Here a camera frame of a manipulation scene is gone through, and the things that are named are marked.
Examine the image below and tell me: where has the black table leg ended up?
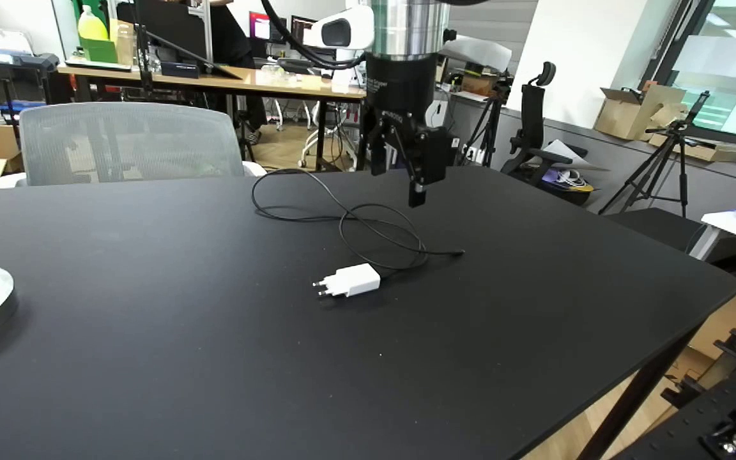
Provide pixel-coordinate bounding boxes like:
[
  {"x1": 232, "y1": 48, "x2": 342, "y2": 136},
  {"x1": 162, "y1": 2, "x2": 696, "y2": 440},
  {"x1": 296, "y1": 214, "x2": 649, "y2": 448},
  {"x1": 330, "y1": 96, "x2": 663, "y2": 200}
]
[{"x1": 576, "y1": 331, "x2": 696, "y2": 460}]

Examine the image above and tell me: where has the black USB cable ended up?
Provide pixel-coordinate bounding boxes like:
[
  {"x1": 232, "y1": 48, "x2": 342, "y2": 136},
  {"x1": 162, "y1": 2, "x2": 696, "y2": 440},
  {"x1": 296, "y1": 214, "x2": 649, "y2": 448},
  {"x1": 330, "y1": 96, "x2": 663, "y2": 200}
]
[{"x1": 247, "y1": 168, "x2": 466, "y2": 275}]

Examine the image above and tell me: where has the black camera tripod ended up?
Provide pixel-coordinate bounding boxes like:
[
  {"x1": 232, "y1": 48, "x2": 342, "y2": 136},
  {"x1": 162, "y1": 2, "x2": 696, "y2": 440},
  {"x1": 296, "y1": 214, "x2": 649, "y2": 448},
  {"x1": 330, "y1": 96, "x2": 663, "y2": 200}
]
[{"x1": 599, "y1": 89, "x2": 714, "y2": 220}]

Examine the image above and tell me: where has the black printer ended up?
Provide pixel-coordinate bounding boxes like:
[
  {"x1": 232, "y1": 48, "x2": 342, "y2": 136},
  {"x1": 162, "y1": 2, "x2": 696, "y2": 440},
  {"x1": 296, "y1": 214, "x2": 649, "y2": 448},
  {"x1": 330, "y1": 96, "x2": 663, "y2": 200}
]
[{"x1": 0, "y1": 48, "x2": 61, "y2": 109}]

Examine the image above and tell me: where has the grey mesh chair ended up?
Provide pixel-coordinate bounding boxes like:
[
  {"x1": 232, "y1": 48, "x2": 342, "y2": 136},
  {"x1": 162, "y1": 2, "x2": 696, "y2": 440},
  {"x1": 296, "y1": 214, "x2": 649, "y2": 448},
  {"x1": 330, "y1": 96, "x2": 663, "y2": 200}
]
[{"x1": 16, "y1": 100, "x2": 247, "y2": 190}]

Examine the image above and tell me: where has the white wall charger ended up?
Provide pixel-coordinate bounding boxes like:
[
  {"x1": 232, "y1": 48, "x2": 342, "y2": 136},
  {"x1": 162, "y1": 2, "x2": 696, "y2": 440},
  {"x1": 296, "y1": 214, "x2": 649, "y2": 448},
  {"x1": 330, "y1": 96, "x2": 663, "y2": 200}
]
[{"x1": 309, "y1": 261, "x2": 385, "y2": 301}]

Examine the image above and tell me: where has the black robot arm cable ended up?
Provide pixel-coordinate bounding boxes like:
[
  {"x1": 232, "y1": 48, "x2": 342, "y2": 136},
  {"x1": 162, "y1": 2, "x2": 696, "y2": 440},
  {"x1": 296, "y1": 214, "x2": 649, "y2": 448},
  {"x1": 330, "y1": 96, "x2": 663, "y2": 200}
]
[{"x1": 259, "y1": 0, "x2": 374, "y2": 72}]

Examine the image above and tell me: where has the wooden desk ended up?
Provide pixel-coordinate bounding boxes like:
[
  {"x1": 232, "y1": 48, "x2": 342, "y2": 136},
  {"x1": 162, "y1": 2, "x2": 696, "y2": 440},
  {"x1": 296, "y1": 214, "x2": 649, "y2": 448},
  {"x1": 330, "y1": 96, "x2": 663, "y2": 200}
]
[{"x1": 57, "y1": 59, "x2": 370, "y2": 173}]

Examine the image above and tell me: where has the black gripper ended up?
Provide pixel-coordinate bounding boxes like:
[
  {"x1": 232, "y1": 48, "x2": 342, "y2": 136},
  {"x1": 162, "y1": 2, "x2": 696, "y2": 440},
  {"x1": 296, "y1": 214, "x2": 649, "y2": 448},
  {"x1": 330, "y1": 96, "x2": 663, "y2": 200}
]
[{"x1": 362, "y1": 106, "x2": 457, "y2": 209}]

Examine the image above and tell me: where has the green and yellow poster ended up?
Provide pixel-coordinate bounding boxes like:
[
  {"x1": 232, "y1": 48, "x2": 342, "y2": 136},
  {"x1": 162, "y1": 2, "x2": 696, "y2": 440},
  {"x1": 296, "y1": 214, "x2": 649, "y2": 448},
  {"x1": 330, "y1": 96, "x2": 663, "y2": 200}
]
[{"x1": 48, "y1": 0, "x2": 126, "y2": 72}]

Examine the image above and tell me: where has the open cardboard box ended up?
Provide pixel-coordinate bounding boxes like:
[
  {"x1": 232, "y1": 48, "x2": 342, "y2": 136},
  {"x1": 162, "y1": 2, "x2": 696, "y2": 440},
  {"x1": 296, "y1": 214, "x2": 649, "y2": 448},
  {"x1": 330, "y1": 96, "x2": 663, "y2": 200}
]
[{"x1": 592, "y1": 82, "x2": 687, "y2": 142}]

